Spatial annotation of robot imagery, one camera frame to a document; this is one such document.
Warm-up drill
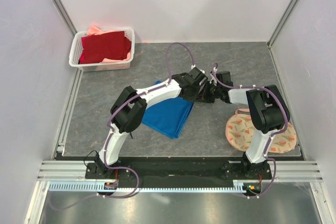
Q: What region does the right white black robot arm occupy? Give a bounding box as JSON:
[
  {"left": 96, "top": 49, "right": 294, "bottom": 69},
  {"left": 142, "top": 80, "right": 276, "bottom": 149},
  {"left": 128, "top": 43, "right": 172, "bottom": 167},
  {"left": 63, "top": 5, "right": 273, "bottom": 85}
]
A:
[{"left": 198, "top": 81, "right": 290, "bottom": 179}]

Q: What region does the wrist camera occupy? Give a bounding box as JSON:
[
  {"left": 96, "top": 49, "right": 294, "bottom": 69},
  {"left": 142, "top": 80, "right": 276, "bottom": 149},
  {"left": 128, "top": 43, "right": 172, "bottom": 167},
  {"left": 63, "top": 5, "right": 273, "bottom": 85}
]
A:
[
  {"left": 186, "top": 67, "right": 208, "bottom": 86},
  {"left": 215, "top": 71, "right": 233, "bottom": 87}
]

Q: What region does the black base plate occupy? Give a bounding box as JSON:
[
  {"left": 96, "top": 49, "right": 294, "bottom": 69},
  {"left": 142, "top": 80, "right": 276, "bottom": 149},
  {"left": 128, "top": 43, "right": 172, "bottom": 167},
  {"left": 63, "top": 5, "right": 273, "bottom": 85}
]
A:
[{"left": 85, "top": 156, "right": 272, "bottom": 180}]

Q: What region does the floral round pot holder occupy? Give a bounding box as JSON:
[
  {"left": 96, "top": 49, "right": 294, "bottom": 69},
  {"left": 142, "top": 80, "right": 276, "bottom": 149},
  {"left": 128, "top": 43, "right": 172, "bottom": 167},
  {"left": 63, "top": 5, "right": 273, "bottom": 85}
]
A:
[{"left": 225, "top": 109, "right": 297, "bottom": 154}]

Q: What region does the blue cloth napkin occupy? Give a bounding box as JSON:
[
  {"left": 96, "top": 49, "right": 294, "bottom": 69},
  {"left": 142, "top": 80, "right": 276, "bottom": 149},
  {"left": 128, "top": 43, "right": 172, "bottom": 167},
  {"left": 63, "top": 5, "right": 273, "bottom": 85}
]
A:
[{"left": 142, "top": 80, "right": 194, "bottom": 139}]

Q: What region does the white plastic basket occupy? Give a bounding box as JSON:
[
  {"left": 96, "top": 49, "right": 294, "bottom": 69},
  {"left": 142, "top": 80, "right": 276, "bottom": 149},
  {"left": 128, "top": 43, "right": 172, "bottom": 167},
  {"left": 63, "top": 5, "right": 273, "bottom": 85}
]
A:
[{"left": 69, "top": 26, "right": 135, "bottom": 72}]

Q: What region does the red cloth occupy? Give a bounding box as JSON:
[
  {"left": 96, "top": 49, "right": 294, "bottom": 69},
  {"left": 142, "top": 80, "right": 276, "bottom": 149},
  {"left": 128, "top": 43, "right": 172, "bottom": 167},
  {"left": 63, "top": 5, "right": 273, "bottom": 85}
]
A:
[{"left": 79, "top": 31, "right": 132, "bottom": 64}]

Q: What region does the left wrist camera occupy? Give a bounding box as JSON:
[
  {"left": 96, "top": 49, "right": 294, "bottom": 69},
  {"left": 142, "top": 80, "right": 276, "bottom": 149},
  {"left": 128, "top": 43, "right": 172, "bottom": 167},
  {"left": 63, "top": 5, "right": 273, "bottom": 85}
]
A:
[{"left": 186, "top": 67, "right": 208, "bottom": 86}]

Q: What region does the pink cloth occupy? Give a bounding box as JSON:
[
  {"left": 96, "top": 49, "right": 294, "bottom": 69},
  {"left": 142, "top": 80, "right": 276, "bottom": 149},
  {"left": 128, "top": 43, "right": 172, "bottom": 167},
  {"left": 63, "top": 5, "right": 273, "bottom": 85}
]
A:
[{"left": 87, "top": 25, "right": 116, "bottom": 36}]

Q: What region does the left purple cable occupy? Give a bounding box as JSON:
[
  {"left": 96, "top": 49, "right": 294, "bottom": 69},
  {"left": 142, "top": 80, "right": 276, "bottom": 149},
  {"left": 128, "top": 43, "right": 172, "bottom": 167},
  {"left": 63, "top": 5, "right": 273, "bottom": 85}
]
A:
[{"left": 48, "top": 42, "right": 196, "bottom": 210}]

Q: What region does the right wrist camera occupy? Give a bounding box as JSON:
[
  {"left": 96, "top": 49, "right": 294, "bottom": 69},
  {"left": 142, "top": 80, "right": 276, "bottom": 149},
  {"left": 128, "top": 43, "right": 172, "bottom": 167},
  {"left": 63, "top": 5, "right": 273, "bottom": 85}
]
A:
[{"left": 215, "top": 71, "right": 233, "bottom": 87}]

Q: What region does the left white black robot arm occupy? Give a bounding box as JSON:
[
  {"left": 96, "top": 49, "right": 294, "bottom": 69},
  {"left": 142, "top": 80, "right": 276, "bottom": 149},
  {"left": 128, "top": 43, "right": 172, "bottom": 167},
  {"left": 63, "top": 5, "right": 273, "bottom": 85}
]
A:
[{"left": 94, "top": 68, "right": 207, "bottom": 178}]

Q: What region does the grey slotted cable duct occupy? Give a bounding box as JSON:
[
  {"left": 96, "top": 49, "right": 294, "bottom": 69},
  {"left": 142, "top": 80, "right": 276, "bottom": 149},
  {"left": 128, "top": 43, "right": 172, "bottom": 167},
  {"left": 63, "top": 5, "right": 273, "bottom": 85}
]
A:
[{"left": 48, "top": 179, "right": 260, "bottom": 193}]

